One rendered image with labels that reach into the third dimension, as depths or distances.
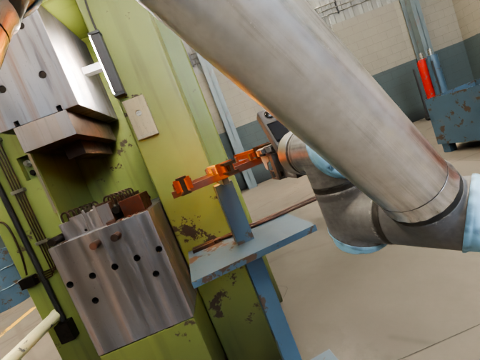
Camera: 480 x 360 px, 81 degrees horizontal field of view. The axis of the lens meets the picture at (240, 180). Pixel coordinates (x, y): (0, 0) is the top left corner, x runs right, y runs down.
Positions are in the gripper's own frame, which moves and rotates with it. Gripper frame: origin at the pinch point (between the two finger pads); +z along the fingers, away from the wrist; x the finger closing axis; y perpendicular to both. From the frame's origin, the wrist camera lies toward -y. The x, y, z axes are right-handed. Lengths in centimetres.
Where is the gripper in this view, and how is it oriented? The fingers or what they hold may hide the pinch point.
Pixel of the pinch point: (264, 148)
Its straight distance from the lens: 77.2
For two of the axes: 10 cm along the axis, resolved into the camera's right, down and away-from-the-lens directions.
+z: -2.2, -0.5, 9.8
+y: 3.6, 9.3, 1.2
